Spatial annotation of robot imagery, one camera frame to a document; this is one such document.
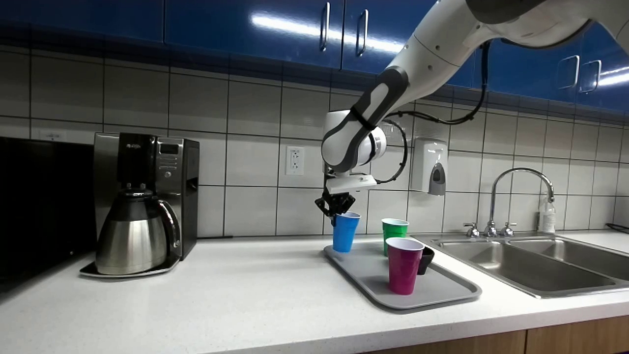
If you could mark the green plastic cup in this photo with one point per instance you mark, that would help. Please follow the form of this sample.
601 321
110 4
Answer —
393 228

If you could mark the blue upper cabinets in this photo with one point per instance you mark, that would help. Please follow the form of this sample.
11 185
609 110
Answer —
340 41

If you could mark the steel coffee carafe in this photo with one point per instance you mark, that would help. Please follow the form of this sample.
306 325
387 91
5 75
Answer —
137 234

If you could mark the black microwave oven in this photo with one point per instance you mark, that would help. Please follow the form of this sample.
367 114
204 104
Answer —
45 207

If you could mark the blue plastic cup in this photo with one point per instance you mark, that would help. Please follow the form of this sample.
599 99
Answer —
344 230

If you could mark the clear soap bottle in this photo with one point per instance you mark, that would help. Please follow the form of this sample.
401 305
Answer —
546 217

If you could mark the stainless steel double sink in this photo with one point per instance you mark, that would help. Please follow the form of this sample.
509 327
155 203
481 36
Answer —
532 274

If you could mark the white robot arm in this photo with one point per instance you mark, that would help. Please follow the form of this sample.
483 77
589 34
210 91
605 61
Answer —
438 45

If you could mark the purple plastic cup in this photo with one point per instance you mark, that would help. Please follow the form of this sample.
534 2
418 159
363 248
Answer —
403 264

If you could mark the white soap dispenser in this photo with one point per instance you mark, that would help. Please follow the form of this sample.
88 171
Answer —
428 165

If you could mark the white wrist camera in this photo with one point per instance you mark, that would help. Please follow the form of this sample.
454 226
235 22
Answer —
347 183

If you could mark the black coffee maker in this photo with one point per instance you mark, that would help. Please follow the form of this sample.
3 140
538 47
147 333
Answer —
141 161

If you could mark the white wall outlet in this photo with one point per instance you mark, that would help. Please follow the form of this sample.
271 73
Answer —
292 159

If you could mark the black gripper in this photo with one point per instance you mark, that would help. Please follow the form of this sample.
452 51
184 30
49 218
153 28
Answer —
332 205

